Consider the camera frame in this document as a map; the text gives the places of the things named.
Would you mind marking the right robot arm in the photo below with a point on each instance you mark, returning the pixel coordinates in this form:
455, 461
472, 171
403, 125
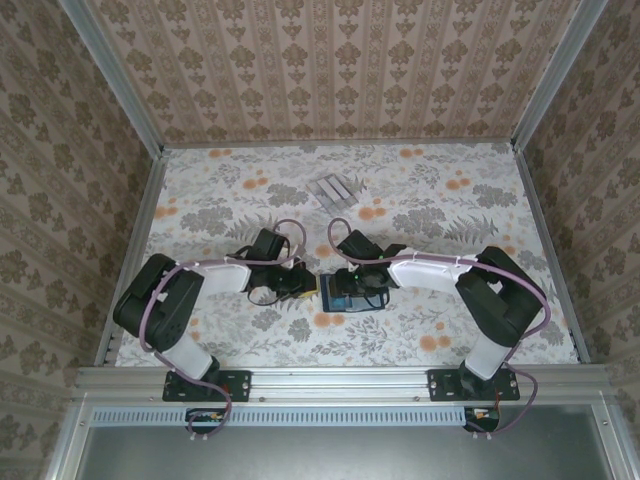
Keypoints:
425, 275

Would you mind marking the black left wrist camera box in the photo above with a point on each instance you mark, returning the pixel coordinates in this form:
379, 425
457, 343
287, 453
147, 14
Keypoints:
270, 247

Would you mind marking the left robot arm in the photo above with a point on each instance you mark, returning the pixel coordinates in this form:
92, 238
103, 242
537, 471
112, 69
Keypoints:
225, 277

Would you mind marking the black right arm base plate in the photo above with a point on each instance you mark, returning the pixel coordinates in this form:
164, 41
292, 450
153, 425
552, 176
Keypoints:
442, 386

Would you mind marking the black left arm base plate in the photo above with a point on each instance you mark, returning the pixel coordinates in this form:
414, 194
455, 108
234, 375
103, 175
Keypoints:
235, 385

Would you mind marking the aluminium frame post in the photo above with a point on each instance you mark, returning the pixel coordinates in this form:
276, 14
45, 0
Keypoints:
556, 75
119, 80

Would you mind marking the grey metal sheet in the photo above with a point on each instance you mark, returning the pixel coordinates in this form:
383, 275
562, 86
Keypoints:
340, 455

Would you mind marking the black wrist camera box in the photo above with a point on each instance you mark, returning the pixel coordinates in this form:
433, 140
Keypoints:
270, 247
361, 248

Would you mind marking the aluminium side rail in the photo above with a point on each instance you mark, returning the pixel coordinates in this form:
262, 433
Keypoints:
142, 225
542, 225

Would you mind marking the aluminium cross rail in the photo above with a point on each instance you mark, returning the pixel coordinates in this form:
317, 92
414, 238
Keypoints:
340, 382

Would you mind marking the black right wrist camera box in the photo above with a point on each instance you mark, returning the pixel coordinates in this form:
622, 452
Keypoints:
361, 248

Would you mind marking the small black electronics board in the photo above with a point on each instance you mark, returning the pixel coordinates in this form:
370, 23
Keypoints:
482, 420
205, 422

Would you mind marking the dark blue leather card holder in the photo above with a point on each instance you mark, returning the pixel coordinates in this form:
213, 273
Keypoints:
372, 302

